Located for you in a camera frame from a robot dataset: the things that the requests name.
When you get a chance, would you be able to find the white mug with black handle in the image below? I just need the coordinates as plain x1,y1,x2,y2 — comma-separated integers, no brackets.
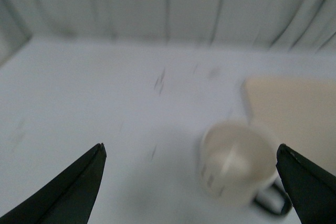
199,121,292,217

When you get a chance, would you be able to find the beige square plate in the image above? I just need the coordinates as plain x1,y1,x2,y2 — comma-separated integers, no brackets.
243,76,335,174

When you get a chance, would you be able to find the white curtain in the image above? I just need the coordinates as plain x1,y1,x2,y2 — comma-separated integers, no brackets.
1,0,335,61

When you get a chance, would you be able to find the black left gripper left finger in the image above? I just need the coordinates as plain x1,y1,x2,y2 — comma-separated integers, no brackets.
1,143,107,223

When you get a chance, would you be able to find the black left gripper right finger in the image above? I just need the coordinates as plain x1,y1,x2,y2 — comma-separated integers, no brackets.
276,144,335,223

